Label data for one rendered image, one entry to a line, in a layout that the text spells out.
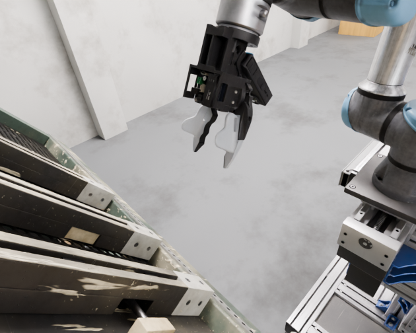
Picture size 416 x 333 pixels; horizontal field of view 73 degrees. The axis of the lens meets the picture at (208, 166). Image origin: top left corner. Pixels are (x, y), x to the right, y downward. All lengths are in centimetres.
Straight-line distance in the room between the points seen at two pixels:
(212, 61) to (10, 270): 37
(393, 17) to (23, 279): 54
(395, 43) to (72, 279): 81
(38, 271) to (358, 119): 79
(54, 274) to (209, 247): 163
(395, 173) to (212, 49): 61
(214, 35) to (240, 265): 163
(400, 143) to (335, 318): 98
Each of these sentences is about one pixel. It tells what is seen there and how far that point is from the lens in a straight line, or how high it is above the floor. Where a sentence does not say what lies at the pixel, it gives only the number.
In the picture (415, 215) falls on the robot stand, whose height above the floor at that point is 104.
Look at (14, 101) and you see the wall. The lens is 322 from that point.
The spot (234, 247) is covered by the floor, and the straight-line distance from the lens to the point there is 199.
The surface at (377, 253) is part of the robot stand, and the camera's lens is 87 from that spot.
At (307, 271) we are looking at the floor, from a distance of 193.
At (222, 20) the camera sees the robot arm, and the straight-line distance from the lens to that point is 45.
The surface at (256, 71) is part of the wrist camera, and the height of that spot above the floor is 144.
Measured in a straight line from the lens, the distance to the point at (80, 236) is 73.
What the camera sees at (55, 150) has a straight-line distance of 159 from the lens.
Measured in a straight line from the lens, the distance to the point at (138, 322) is 52.
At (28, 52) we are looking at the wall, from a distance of 318.
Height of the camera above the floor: 161
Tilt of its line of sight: 37 degrees down
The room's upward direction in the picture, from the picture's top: 7 degrees counter-clockwise
